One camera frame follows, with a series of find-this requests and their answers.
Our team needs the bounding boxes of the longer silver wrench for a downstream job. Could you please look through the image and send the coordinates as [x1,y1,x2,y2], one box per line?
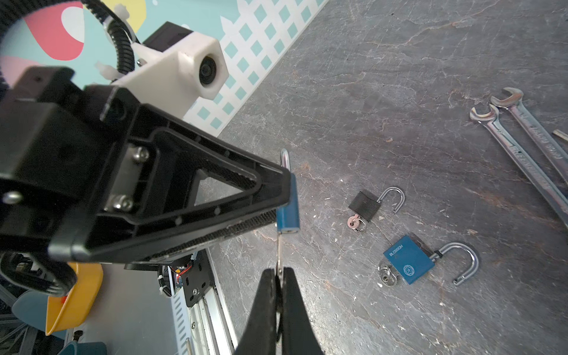
[469,104,567,226]

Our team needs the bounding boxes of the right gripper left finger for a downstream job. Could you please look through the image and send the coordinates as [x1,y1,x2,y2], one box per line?
[234,269,277,355]

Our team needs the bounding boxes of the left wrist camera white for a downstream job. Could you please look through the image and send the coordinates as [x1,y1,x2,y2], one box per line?
[113,22,229,119]

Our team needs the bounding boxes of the large blue padlock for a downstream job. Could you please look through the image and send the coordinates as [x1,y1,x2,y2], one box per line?
[383,235,480,286]

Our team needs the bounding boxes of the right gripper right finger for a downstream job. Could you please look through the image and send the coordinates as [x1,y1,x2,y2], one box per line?
[280,267,324,355]

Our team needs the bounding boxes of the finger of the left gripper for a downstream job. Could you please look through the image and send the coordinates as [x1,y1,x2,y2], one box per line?
[48,85,292,263]

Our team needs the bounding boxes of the shorter silver wrench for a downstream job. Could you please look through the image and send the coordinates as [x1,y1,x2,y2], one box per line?
[490,87,567,183]

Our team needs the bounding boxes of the metal hex key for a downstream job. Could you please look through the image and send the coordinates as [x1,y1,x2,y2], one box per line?
[553,130,568,142]

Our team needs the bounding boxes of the black padlock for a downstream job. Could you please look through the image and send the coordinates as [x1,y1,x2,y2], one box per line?
[348,186,406,221]

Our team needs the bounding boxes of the yellow bowl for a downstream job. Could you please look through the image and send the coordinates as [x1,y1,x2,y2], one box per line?
[45,263,104,336]

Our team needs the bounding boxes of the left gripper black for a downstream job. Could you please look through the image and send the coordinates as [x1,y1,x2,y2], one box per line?
[1,67,133,252]

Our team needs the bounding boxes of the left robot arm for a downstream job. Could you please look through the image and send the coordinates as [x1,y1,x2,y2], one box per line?
[1,1,291,264]

